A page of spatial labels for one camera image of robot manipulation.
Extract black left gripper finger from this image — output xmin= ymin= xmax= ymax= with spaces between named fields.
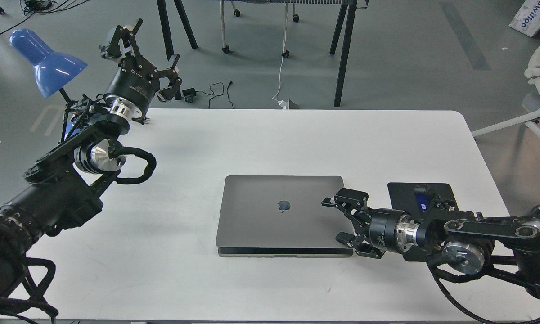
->
xmin=151 ymin=54 xmax=182 ymax=101
xmin=99 ymin=18 xmax=143 ymax=63

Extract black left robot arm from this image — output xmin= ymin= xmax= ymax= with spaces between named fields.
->
xmin=0 ymin=19 xmax=182 ymax=323

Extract white cardboard box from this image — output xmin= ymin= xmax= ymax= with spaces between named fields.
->
xmin=508 ymin=0 xmax=540 ymax=37

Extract black table legs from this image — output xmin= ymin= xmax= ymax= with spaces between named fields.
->
xmin=156 ymin=0 xmax=358 ymax=108

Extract grey laptop computer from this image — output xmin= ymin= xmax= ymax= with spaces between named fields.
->
xmin=216 ymin=175 xmax=354 ymax=257

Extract black power adapter with cable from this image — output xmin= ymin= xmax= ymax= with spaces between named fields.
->
xmin=182 ymin=81 xmax=235 ymax=109

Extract black mouse pad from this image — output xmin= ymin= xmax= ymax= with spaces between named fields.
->
xmin=387 ymin=182 xmax=459 ymax=262

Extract blue desk lamp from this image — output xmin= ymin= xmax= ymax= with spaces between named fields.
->
xmin=9 ymin=29 xmax=88 ymax=98

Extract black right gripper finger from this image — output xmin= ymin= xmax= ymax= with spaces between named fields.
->
xmin=321 ymin=187 xmax=370 ymax=225
xmin=336 ymin=231 xmax=385 ymax=260

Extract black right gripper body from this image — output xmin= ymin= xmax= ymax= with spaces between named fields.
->
xmin=368 ymin=208 xmax=417 ymax=253

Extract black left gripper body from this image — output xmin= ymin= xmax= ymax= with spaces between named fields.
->
xmin=106 ymin=58 xmax=159 ymax=111

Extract white charging cable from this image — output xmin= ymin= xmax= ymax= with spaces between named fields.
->
xmin=272 ymin=0 xmax=300 ymax=110

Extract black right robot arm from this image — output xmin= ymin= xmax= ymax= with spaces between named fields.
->
xmin=322 ymin=182 xmax=540 ymax=323

